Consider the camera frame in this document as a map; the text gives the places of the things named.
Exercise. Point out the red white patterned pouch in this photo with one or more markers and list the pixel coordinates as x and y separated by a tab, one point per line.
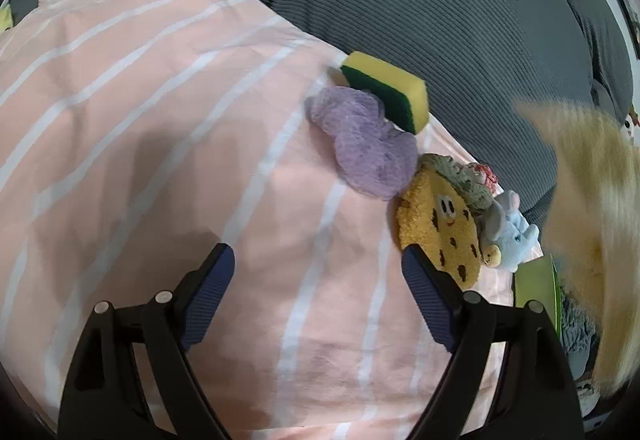
483	175

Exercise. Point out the yellow cookie plush toy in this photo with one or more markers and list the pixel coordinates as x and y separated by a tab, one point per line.
431	214

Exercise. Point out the green towel cloth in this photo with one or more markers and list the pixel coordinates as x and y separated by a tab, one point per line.
476	196

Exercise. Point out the pink white striped blanket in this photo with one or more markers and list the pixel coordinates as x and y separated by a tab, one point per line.
138	134

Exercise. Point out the green cardboard box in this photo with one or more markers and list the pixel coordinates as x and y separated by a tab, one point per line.
537	279

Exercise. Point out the grey knitted throw blanket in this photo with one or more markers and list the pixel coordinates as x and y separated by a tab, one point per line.
579	336

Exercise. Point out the yellow green sponge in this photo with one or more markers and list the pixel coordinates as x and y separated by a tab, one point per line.
403	95

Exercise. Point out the cream fluffy cloth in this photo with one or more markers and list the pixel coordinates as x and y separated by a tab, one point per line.
593	227

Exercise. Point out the blue elephant plush toy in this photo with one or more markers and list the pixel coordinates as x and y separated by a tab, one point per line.
506	238

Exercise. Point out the purple mesh bath pouf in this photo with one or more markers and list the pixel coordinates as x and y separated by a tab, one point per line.
372	155

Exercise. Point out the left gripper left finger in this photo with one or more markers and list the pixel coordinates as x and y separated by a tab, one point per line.
103	396

